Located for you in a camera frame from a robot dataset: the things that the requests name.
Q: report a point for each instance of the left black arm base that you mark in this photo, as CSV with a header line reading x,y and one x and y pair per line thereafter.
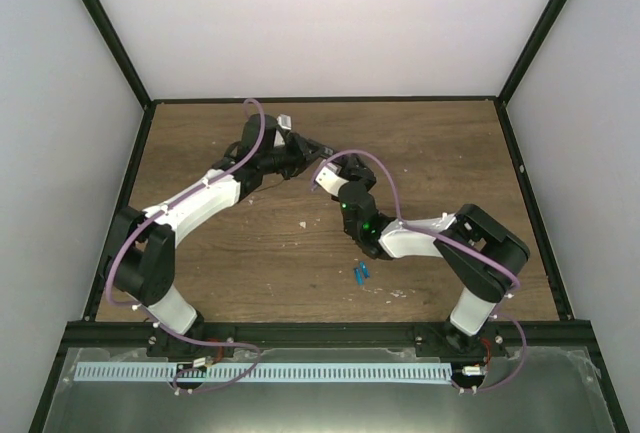
x,y
162,344

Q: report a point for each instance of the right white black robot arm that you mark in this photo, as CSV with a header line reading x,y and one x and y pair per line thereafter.
x,y
484,255

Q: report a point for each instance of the blue battery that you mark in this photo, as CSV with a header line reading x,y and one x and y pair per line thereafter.
x,y
364,270
358,276

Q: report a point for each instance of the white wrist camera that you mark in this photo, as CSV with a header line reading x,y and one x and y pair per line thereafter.
x,y
283,128
329,180

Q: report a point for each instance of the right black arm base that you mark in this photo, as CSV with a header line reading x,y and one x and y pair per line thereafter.
x,y
443,340

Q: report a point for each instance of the blue battery left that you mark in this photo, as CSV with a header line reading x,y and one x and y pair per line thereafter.
x,y
358,276

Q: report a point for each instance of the light blue slotted cable duct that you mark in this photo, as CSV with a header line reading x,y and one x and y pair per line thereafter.
x,y
410,373

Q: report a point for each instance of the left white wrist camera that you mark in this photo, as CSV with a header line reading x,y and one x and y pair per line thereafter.
x,y
283,128

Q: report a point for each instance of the blue battery right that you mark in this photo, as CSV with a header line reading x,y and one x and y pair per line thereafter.
x,y
364,270

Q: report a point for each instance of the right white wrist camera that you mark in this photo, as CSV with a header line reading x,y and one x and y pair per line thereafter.
x,y
329,180

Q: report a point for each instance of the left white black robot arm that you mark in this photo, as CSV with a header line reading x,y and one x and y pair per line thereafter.
x,y
141,244

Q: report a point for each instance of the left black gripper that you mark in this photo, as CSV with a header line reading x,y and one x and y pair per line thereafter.
x,y
302,155

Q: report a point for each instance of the grey metal front plate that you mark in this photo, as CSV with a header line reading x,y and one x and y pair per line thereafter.
x,y
546,390

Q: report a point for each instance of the black aluminium frame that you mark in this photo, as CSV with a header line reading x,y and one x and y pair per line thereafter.
x,y
547,333

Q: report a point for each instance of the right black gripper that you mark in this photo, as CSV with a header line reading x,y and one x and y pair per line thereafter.
x,y
354,174

